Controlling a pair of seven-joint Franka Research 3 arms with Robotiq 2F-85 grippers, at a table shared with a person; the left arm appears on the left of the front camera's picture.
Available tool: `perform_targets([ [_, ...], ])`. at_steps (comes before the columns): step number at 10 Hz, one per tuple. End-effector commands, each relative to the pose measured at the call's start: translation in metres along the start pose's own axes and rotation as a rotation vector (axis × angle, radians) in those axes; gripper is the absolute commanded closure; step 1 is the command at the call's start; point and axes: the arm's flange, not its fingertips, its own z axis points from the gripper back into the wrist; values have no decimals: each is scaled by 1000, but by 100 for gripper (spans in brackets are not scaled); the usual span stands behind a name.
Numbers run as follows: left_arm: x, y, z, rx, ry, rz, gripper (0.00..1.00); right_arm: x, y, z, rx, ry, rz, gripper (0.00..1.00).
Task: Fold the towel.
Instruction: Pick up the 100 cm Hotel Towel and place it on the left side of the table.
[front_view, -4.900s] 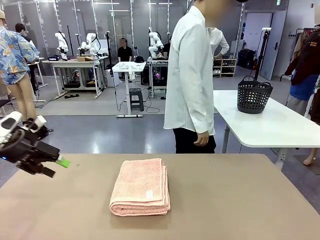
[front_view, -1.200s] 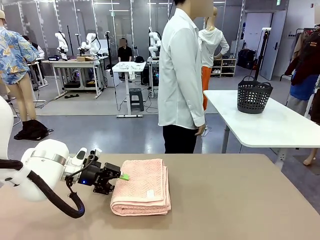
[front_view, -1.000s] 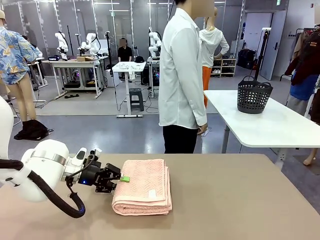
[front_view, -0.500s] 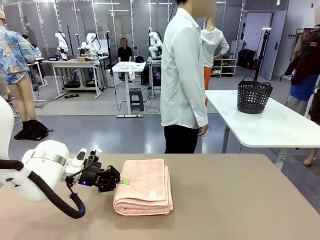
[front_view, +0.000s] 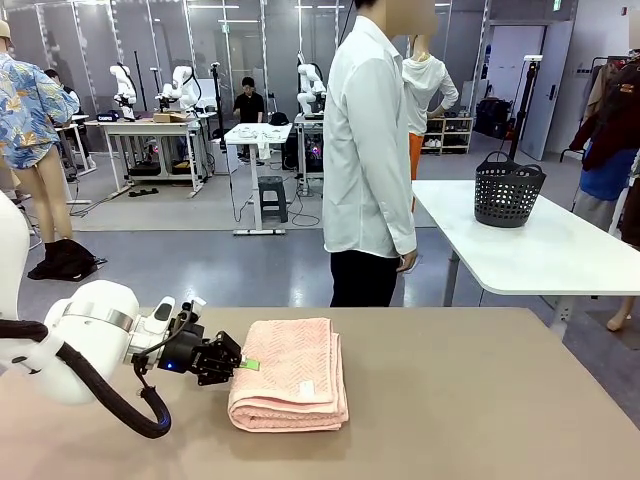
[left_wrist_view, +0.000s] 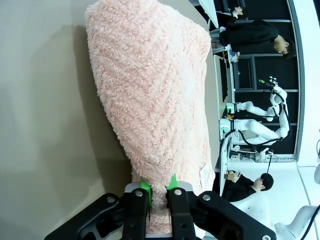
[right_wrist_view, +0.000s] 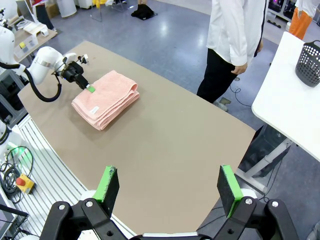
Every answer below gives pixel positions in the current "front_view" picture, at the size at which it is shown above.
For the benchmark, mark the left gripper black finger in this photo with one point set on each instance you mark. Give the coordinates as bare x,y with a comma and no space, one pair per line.
222,347
215,374

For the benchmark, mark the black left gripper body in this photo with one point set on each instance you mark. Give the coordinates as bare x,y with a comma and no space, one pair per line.
182,355

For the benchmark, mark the pink terry towel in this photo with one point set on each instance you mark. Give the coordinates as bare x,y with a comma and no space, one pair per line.
295,360

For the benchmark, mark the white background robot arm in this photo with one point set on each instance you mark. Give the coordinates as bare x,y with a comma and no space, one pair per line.
309,85
124,90
180,85

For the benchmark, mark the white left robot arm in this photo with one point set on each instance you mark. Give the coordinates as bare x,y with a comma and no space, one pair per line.
95,320

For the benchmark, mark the person's right forearm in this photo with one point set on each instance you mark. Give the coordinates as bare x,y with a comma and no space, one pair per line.
402,215

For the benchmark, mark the person's right hand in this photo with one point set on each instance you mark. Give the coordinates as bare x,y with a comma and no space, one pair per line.
407,261

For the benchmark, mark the grey plastic stool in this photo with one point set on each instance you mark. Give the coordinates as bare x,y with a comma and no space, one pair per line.
272,197

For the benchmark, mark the white height-adjustable desk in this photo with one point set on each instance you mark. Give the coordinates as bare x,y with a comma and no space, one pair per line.
257,135

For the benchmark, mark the white workbench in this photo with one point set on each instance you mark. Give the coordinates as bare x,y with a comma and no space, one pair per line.
150,127

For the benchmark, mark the cardboard box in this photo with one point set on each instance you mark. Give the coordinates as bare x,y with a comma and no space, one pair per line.
170,118

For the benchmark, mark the grey table leg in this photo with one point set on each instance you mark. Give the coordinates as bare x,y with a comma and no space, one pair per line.
451,280

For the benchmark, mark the person in white shirt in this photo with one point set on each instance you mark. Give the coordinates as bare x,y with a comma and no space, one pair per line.
365,150

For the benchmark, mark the person in black shirt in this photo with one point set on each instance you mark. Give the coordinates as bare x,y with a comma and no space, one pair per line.
248,105

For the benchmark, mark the mannequin in floral shirt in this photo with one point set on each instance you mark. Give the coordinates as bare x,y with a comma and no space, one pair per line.
27,110

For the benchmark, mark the wooden shoe rack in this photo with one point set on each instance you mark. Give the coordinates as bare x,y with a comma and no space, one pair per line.
450,135

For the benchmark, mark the black plastic laundry basket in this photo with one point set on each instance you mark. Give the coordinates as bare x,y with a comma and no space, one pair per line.
507,195

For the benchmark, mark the white table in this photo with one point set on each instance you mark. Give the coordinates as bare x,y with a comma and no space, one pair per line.
540,250

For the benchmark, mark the white table leg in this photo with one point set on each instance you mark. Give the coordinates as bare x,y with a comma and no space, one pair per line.
562,315

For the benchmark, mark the black suitcase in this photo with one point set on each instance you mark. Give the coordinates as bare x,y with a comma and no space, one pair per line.
492,117

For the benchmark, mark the black tripod stand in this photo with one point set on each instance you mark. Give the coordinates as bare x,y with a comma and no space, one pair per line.
522,110

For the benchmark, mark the grey open door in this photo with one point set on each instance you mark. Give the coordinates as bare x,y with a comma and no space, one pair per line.
547,90

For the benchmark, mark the blue hanging garment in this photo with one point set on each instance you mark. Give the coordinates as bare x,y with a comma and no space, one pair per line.
607,175

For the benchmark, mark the dark brown hanging jacket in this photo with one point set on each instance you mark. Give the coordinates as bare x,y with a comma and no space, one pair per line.
617,105

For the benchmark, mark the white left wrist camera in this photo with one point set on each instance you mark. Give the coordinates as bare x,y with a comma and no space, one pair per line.
165,310

